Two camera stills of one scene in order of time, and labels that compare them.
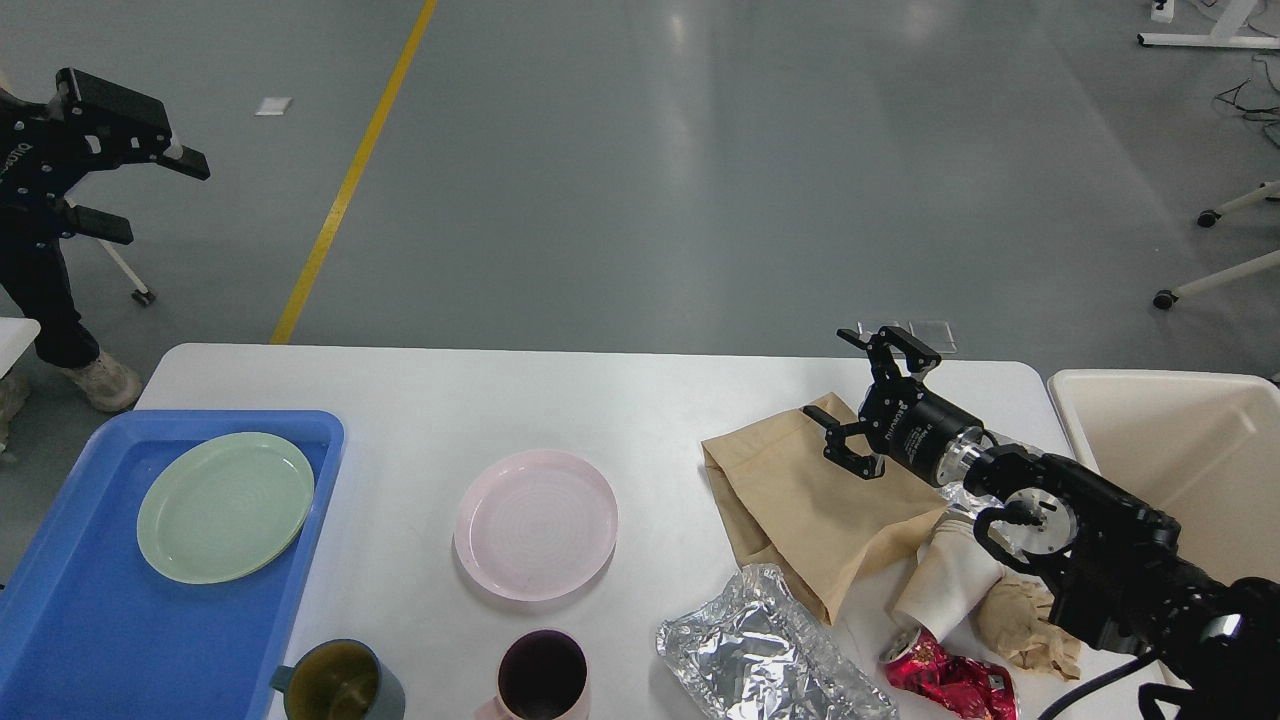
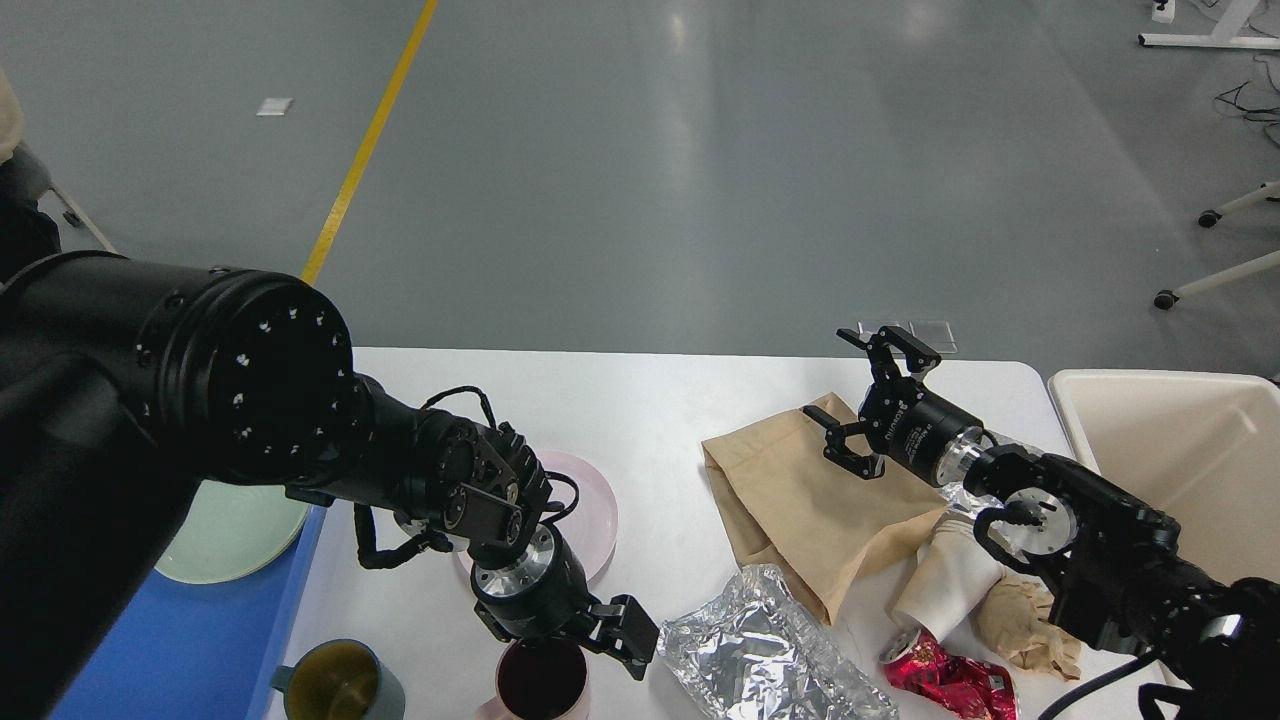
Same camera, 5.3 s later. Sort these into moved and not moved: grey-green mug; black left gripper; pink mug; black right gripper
Moved: black left gripper
Not moved: grey-green mug; pink mug; black right gripper
